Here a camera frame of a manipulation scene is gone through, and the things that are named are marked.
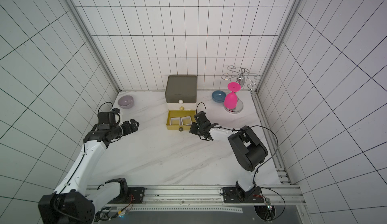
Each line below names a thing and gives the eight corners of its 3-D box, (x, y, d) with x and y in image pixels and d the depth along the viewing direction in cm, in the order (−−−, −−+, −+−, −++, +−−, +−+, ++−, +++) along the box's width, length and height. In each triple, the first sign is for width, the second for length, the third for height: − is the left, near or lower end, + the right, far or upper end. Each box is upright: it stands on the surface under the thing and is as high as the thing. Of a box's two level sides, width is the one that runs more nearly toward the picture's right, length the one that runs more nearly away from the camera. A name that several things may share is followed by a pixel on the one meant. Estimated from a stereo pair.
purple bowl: (118, 110, 110) (115, 105, 105) (123, 100, 116) (120, 95, 112) (133, 110, 110) (131, 105, 105) (136, 100, 116) (134, 95, 112)
